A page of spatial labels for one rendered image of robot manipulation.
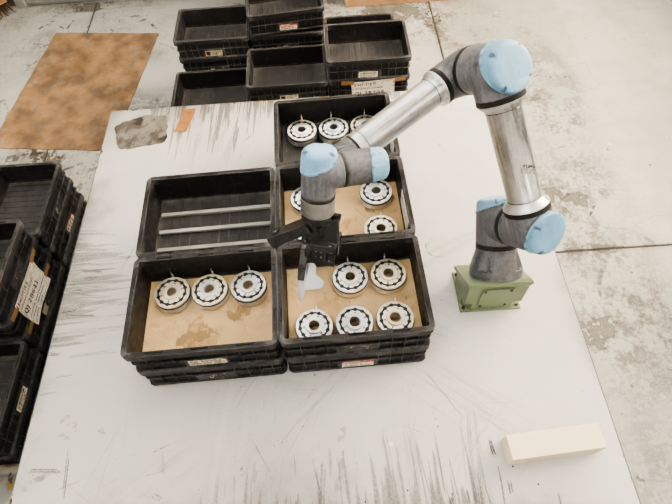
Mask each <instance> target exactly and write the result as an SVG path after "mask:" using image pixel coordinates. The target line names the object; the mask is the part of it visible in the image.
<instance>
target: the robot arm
mask: <svg viewBox="0 0 672 504"><path fill-rule="evenodd" d="M532 72H533V64H532V59H531V56H530V54H529V52H528V50H527V49H526V48H525V47H524V46H523V45H522V44H521V43H519V42H517V41H515V40H512V39H504V40H503V39H496V40H492V41H490V42H485V43H479V44H474V45H468V46H464V47H462V48H460V49H458V50H456V51H454V52H453V53H451V54H450V55H448V56H447V57H446V58H444V59H443V60H442V61H440V62H439V63H438V64H436V65H435V66H434V67H432V68H431V69H429V70H428V71H427V72H425V73H424V75H423V78H422V81H420V82H419V83H418V84H416V85H415V86H413V87H412V88H411V89H409V90H408V91H407V92H405V93H404V94H403V95H401V96H400V97H399V98H397V99H396V100H394V101H393V102H392V103H390V104H389V105H388V106H386V107H385V108H384V109H382V110H381V111H380V112H378V113H377V114H375V115H374V116H373V117H371V118H370V119H369V120H367V121H366V122H365V123H363V124H362V125H361V126H359V127H358V128H356V129H355V130H354V131H352V132H351V133H350V134H348V135H347V136H346V137H344V138H343V139H341V140H340V141H339V142H337V143H336V144H326V143H323V144H320V143H313V144H310V145H307V146H306V147H305V148H304V149H303V150H302V153H301V162H300V173H301V196H300V211H301V219H299V220H296V221H294V222H291V223H289V224H286V225H284V226H281V227H279V228H276V229H274V230H272V231H271V232H270V234H269V237H268V238H267V241H268V243H269V244H270V245H271V247H272V248H274V247H276V246H279V245H282V244H284V243H287V242H289V241H292V240H294V239H297V238H300V237H301V239H302V242H301V246H300V259H299V265H298V277H297V279H298V282H297V289H298V295H299V298H300V301H303V300H304V293H305V290H312V289H321V288H322V287H323V285H324V281H323V280H322V279H321V278H319V277H318V276H317V275H316V269H317V268H316V265H315V264H314V263H308V260H309V259H311V261H314V262H316V263H317V264H320V263H323V264H324V265H325V266H330V267H334V265H335V256H338V254H339V250H341V242H342V232H341V231H339V226H340V221H341V216H342V214H339V213H334V212H335V194H336V189H337V188H344V187H350V186H355V185H361V184H366V183H374V182H376V181H381V180H384V179H385V178H386V177H387V176H388V174H389V170H390V164H389V158H388V155H387V153H386V151H385V150H384V149H383V147H385V146H386V145H387V144H389V143H390V142H391V141H393V140H394V139H395V138H397V137H398V136H399V135H401V134H402V133H403V132H405V131H406V130H407V129H409V128H410V127H411V126H413V125H414V124H415V123H417V122H418V121H419V120H421V119H422V118H423V117H425V116H426V115H427V114H429V113H430V112H431V111H433V110H434V109H435V108H437V107H438V106H439V105H440V106H446V105H448V104H449V103H450V102H452V101H453V100H455V99H457V98H460V97H464V96H468V95H473V97H474V100H475V104H476V108H477V109H478V110H480V111H482V112H484V114H485V116H486V120H487V124H488V128H489V132H490V136H491V140H492V144H493V148H494V152H495V156H496V160H497V164H498V167H499V171H500V175H501V179H502V183H503V187H504V191H505V195H501V196H491V197H485V198H481V199H479V200H478V201H477V203H476V211H475V214H476V237H475V251H474V254H473V257H472V259H471V262H470V265H469V275H470V276H471V277H472V278H474V279H477V280H480V281H485V282H494V283H503V282H512V281H516V280H518V279H520V278H522V276H523V266H522V263H521V260H520V256H519V253H518V249H521V250H524V251H526V252H528V253H534V254H538V255H544V254H548V253H550V252H552V251H553V250H554V249H555V248H556V247H557V246H558V245H559V244H560V242H561V240H562V238H563V237H564V234H565V230H566V222H565V218H564V217H563V215H562V214H560V213H559V212H558V211H553V209H552V205H551V200H550V197H549V196H548V195H546V194H544V193H542V190H541V186H540V181H539V177H538V172H537V168H536V163H535V159H534V154H533V150H532V145H531V141H530V136H529V132H528V127H527V123H526V118H525V114H524V109H523V105H522V101H523V99H524V98H525V96H526V94H527V90H526V87H527V85H528V84H529V82H530V80H531V78H530V75H532ZM339 244H340V246H339ZM517 248H518V249H517ZM330 261H333V262H330Z"/></svg>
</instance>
